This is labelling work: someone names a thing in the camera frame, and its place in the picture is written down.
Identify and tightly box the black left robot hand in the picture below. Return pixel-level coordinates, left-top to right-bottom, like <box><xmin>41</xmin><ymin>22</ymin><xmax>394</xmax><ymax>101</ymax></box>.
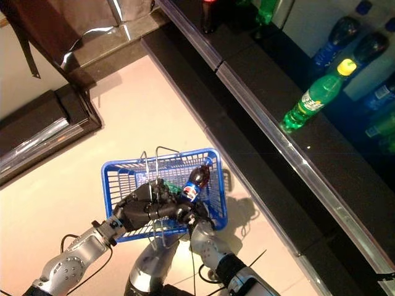
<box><xmin>112</xmin><ymin>183</ymin><xmax>183</xmax><ymax>231</ymax></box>

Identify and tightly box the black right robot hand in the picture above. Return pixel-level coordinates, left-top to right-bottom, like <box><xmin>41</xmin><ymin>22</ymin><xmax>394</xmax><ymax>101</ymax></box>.
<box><xmin>177</xmin><ymin>202</ymin><xmax>216</xmax><ymax>229</ymax></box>

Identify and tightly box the blue plastic shopping basket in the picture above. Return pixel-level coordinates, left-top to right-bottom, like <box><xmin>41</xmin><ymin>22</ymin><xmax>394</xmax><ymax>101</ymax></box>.
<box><xmin>101</xmin><ymin>146</ymin><xmax>230</xmax><ymax>250</ymax></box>

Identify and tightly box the silver left robot leg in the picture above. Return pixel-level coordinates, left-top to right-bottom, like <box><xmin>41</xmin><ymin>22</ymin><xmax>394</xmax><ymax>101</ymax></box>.
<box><xmin>124</xmin><ymin>239</ymin><xmax>180</xmax><ymax>296</ymax></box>

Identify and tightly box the black metal shelving unit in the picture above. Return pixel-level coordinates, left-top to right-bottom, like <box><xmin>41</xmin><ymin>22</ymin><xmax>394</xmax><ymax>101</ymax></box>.
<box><xmin>140</xmin><ymin>30</ymin><xmax>388</xmax><ymax>296</ymax></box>

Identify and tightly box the dark framed display cabinet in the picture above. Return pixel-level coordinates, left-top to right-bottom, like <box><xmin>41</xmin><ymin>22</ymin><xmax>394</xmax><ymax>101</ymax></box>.
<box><xmin>0</xmin><ymin>18</ymin><xmax>103</xmax><ymax>188</ymax></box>

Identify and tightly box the dark shelf board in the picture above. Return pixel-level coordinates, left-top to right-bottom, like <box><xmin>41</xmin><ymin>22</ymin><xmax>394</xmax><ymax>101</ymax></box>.
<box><xmin>215</xmin><ymin>26</ymin><xmax>395</xmax><ymax>275</ymax></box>
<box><xmin>156</xmin><ymin>0</ymin><xmax>223</xmax><ymax>74</ymax></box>

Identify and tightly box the Coca-Cola bottle red cap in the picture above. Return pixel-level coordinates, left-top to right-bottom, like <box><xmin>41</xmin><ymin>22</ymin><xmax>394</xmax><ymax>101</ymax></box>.
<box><xmin>199</xmin><ymin>0</ymin><xmax>219</xmax><ymax>35</ymax></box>

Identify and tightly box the brown fabric backdrop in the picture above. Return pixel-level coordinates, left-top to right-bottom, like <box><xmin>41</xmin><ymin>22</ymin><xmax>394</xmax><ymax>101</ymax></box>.
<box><xmin>0</xmin><ymin>0</ymin><xmax>157</xmax><ymax>83</ymax></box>

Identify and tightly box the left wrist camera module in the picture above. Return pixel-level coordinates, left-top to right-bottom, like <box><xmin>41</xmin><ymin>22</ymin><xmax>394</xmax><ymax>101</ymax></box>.
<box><xmin>91</xmin><ymin>218</ymin><xmax>119</xmax><ymax>247</ymax></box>

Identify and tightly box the dark metal frame bar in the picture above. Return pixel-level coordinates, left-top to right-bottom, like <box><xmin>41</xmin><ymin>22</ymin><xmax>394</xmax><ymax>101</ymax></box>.
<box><xmin>106</xmin><ymin>0</ymin><xmax>132</xmax><ymax>41</ymax></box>

